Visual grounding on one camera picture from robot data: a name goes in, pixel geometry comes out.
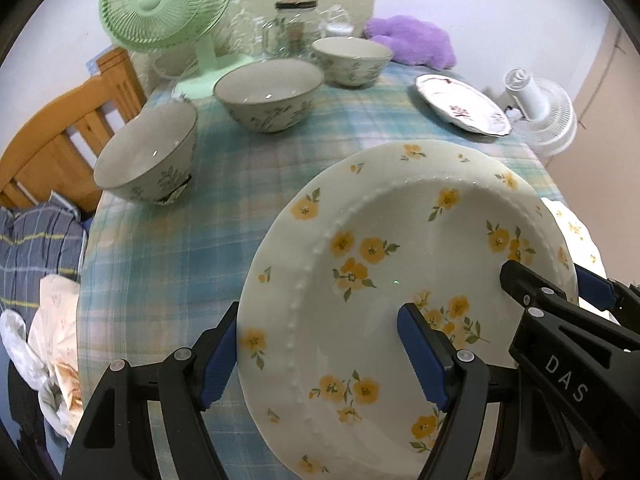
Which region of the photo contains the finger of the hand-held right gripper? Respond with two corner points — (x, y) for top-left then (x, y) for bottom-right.
(574, 264), (640, 333)
(500, 259), (640, 461)

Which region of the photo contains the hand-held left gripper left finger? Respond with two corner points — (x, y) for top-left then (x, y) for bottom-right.
(60, 301), (241, 480)

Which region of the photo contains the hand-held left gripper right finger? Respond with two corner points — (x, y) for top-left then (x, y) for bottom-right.
(396, 302), (583, 480)

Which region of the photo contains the yellow floral round plate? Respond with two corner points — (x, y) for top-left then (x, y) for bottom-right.
(236, 140), (581, 480)

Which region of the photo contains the grey floral ceramic bowl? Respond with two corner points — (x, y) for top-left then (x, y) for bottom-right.
(213, 58), (326, 134)
(93, 99), (199, 206)
(312, 37), (394, 88)

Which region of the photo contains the yellow floral scalloped plate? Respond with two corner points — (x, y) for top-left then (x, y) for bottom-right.
(542, 199), (608, 321)

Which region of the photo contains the cream cloth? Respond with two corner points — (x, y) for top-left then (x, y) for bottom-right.
(27, 272), (86, 443)

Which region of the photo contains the white desk fan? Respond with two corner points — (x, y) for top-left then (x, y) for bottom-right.
(492, 67), (578, 157)

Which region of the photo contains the plaid pillow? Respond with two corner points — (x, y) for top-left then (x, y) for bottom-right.
(0, 195), (88, 321)

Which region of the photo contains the white red-floral plate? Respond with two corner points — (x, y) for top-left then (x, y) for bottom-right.
(414, 74), (513, 137)

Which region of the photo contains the wooden chair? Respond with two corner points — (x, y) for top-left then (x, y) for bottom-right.
(0, 47), (148, 213)

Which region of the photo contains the purple plush toy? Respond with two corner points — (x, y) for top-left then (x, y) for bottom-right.
(363, 16), (457, 71)

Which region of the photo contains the clear cotton swab container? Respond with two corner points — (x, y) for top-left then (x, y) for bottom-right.
(320, 7), (356, 40)

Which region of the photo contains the glass jar with black lid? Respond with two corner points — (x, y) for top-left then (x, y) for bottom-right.
(262, 0), (321, 58)

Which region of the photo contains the green desk fan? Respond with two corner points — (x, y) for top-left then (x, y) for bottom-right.
(99, 0), (256, 102)

